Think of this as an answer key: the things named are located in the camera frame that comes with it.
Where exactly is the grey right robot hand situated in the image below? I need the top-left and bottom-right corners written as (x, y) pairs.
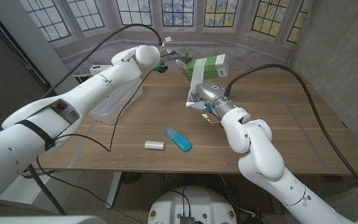
top-left (185, 82), bottom-right (239, 118)

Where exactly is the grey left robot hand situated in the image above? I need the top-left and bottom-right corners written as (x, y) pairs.
top-left (160, 46), bottom-right (195, 81)

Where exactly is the green white straws box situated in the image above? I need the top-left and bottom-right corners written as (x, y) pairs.
top-left (183, 54), bottom-right (229, 81)

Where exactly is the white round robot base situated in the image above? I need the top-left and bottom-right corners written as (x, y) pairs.
top-left (147, 185), bottom-right (238, 224)

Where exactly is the blue mobile phone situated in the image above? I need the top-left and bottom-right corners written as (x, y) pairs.
top-left (164, 126), bottom-right (193, 153)

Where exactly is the white tape roll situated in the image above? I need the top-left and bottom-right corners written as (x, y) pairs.
top-left (144, 140), bottom-right (166, 151)

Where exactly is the printed window backdrop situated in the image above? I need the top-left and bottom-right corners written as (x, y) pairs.
top-left (19, 0), bottom-right (312, 75)

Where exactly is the translucent white plastic bin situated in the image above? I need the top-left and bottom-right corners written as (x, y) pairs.
top-left (89, 77), bottom-right (144, 126)

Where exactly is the white power strip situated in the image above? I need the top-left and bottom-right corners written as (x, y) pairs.
top-left (88, 64), bottom-right (114, 77)

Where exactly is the black floor fan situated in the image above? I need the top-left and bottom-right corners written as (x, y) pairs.
top-left (121, 172), bottom-right (144, 185)

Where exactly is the black power brick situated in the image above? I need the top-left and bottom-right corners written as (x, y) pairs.
top-left (244, 211), bottom-right (270, 224)

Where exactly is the grey table leg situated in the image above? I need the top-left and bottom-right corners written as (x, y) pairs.
top-left (105, 172), bottom-right (122, 209)

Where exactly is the white flat floor board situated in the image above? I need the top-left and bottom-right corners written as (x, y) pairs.
top-left (0, 170), bottom-right (83, 215)

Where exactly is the white robot torso edge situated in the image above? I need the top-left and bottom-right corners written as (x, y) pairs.
top-left (0, 215), bottom-right (107, 224)

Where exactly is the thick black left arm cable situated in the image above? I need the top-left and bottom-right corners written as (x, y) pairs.
top-left (26, 23), bottom-right (163, 216)

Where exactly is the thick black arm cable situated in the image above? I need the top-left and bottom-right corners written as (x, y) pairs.
top-left (224, 63), bottom-right (358, 203)
top-left (26, 23), bottom-right (163, 216)

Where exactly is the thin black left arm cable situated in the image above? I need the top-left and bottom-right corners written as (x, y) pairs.
top-left (35, 68), bottom-right (155, 224)

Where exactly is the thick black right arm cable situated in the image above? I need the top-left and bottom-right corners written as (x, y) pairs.
top-left (224, 63), bottom-right (358, 203)

